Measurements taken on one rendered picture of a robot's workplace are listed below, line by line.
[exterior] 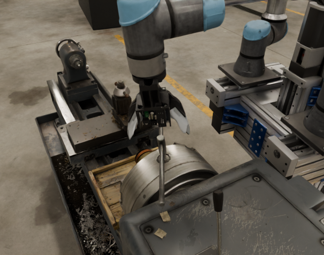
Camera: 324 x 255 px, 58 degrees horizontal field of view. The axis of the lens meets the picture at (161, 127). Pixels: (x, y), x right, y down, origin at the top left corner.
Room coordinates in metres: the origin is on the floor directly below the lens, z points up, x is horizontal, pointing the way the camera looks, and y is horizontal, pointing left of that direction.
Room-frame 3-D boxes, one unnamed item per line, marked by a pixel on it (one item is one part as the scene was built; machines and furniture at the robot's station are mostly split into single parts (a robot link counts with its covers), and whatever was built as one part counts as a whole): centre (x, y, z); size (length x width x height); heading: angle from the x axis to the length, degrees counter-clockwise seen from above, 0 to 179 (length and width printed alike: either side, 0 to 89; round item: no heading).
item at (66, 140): (1.20, 0.28, 0.90); 0.47 x 0.30 x 0.06; 118
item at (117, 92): (1.19, 0.19, 1.13); 0.08 x 0.08 x 0.03
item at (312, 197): (0.48, -0.35, 1.24); 0.09 x 0.08 x 0.03; 28
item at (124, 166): (0.84, 0.09, 0.89); 0.36 x 0.30 x 0.04; 118
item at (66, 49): (1.68, 0.55, 1.01); 0.30 x 0.20 x 0.29; 28
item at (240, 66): (1.33, -0.43, 1.21); 0.15 x 0.15 x 0.10
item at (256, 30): (1.34, -0.44, 1.33); 0.13 x 0.12 x 0.14; 133
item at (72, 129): (1.16, 0.24, 0.95); 0.43 x 0.17 x 0.05; 118
